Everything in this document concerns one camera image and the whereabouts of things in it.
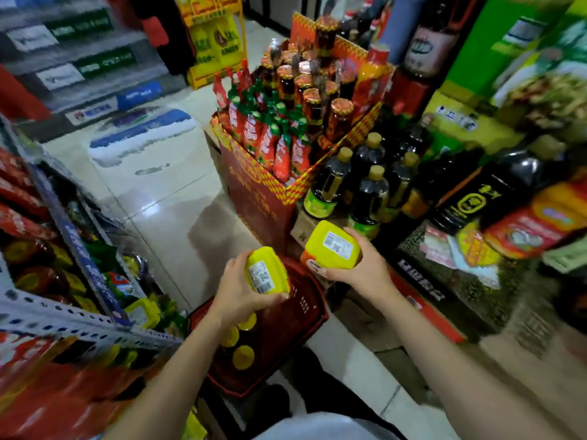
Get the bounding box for person's black trousers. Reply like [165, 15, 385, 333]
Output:
[243, 348, 405, 440]

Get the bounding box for group of orange lid jars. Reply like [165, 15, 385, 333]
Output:
[259, 15, 357, 148]

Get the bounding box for large dark jug red handle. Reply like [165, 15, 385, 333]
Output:
[402, 0, 483, 82]

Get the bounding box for tall dark bottle amber label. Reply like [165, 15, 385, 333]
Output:
[401, 150, 435, 221]

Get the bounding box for dark gold patterned box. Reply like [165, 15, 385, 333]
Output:
[394, 219, 552, 345]

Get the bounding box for person's right forearm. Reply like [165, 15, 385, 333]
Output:
[380, 288, 572, 440]

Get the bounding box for red checkered display box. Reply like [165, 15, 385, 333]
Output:
[210, 12, 396, 258]

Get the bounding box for person's left forearm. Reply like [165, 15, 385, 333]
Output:
[103, 315, 240, 440]

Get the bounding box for yellow cardboard carton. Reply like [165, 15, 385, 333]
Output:
[419, 89, 527, 157]

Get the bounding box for person's left hand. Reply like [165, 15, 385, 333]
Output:
[209, 249, 292, 331]

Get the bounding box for group of red green-capped pouches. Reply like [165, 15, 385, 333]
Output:
[212, 59, 314, 185]

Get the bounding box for red cardboard box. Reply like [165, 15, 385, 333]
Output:
[387, 265, 470, 345]

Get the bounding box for row of red sausage packs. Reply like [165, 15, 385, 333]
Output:
[0, 148, 59, 309]

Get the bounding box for blue white floor sticker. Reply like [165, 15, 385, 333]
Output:
[87, 107, 199, 170]

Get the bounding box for green cardboard carton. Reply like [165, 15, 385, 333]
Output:
[440, 0, 580, 107]

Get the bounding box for yellow red promo card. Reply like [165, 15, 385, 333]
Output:
[456, 219, 504, 269]

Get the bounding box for red hanging snack strips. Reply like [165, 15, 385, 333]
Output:
[0, 334, 155, 440]

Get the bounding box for blue grey cylinder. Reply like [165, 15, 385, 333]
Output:
[375, 0, 433, 65]

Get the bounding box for white perforated metal rack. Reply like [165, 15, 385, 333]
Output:
[0, 114, 185, 354]

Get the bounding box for dark bottle with tan cap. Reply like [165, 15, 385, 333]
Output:
[383, 152, 421, 223]
[303, 146, 355, 220]
[350, 131, 388, 180]
[346, 164, 391, 241]

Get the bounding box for orange squeeze bottle red cap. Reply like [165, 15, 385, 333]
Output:
[484, 178, 587, 262]

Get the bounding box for red orange seasoning bottle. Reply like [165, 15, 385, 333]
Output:
[350, 43, 394, 125]

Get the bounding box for red plastic shopping basket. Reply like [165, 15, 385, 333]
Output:
[188, 256, 331, 400]

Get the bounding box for stack of yellow green packets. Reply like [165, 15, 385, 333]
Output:
[68, 242, 190, 340]

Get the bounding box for dark bottle red cap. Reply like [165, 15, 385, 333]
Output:
[341, 11, 360, 40]

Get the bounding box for black label gold emblem bottle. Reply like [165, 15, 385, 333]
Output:
[429, 132, 570, 237]

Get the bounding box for pink white paper leaflets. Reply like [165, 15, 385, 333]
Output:
[418, 223, 504, 290]

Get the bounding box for yellow product display stand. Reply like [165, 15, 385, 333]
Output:
[172, 0, 249, 91]

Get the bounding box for hanging yellow sauce packets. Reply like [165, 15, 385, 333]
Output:
[490, 18, 587, 144]

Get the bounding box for person's right hand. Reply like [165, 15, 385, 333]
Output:
[306, 226, 398, 309]

